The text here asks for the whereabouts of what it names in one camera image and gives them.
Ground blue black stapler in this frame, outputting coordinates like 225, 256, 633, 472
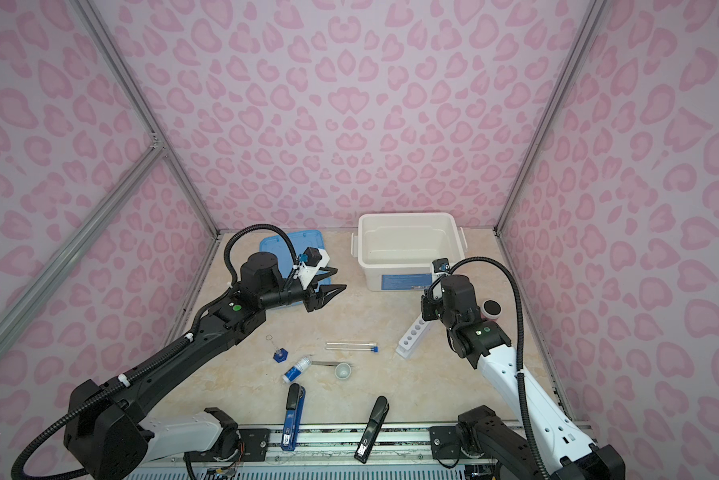
281, 383, 306, 451

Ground blue plastic bin lid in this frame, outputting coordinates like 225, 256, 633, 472
260, 229, 326, 278

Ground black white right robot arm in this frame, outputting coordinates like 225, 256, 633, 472
421, 274, 625, 479

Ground aluminium corner frame post left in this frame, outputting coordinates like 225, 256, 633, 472
69, 0, 221, 238

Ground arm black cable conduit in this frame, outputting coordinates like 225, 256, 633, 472
436, 256, 553, 480
10, 223, 301, 480

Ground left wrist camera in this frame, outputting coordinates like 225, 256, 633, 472
296, 247, 330, 289

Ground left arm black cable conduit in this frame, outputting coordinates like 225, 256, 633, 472
10, 223, 301, 480

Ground small white blue-label bottle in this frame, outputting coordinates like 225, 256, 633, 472
283, 356, 313, 384

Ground aluminium corner frame post right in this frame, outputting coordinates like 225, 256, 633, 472
493, 0, 613, 237

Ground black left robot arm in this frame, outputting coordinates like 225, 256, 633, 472
64, 247, 345, 479

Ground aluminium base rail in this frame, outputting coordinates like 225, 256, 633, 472
88, 422, 601, 480

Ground pink white tape roll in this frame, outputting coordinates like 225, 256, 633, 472
481, 300, 503, 320

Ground aluminium diagonal frame bar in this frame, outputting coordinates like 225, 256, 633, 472
0, 141, 166, 364

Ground metal tweezers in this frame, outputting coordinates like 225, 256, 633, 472
311, 360, 351, 367

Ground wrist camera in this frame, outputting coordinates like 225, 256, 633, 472
296, 247, 330, 289
431, 258, 451, 281

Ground white plastic storage bin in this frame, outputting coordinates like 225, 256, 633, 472
351, 212, 467, 292

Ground white test tube rack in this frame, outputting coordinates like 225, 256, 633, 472
395, 315, 431, 360

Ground aluminium corner frame post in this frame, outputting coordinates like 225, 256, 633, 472
69, 0, 221, 238
493, 0, 613, 237

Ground small white round cup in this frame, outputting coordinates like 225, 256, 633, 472
334, 362, 353, 380

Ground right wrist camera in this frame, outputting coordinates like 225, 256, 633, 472
431, 258, 451, 281

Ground blue hexagonal cap needle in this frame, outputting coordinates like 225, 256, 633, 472
266, 335, 289, 363

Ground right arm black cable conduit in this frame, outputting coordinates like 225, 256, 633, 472
436, 256, 553, 480

